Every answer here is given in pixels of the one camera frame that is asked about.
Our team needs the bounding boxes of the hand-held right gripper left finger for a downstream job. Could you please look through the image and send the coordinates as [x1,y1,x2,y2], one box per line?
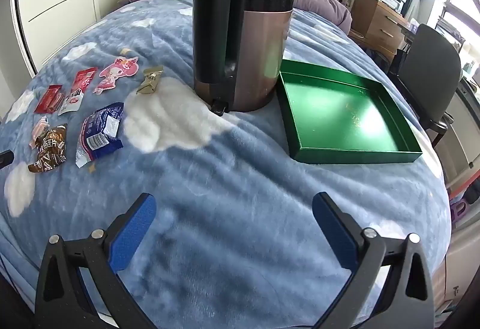
[34,192,158,329]

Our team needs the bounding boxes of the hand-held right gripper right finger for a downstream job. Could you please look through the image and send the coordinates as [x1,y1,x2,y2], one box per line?
[312,191,436,329]

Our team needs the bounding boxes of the brown patterned snack packet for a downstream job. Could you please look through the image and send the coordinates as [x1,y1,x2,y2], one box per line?
[28,124,68,173]

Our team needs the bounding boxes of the small pink candy packet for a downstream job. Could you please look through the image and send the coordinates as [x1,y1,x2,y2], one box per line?
[29,116,51,148]

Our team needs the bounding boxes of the thin red snack stick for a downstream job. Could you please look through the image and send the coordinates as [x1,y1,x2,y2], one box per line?
[48,89,66,115]

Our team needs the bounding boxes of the blue and white snack packet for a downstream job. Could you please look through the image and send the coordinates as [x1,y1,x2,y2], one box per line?
[75,102,125,168]

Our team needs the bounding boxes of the red and white snack packet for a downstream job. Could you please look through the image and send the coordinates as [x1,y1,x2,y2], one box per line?
[57,67,99,116]

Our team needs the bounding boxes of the green box tray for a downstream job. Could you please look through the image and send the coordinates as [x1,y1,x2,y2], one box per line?
[276,59,423,165]

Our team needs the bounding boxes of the pink cartoon snack packet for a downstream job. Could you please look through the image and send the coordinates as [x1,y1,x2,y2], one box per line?
[93,56,140,94]

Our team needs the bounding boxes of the gold candy wrapper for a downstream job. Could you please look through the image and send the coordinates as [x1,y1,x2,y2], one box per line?
[136,66,164,95]

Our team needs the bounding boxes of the blue cloud blanket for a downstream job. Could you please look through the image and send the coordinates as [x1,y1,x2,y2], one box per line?
[0,0,452,329]

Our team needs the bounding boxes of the purple stool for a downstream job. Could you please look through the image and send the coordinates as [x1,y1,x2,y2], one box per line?
[450,198,467,228]

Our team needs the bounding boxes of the white desk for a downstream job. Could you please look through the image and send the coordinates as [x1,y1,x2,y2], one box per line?
[439,70,480,187]

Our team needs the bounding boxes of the dark chair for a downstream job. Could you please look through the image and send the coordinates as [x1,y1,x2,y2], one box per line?
[388,24,463,148]

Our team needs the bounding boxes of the black and bronze kettle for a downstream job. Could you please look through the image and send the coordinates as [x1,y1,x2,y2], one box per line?
[192,0,302,116]

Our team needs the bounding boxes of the wooden dresser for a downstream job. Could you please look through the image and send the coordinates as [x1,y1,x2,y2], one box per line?
[349,0,409,52]

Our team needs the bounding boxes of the pink metal frame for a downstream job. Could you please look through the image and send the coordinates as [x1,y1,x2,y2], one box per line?
[448,168,480,198]

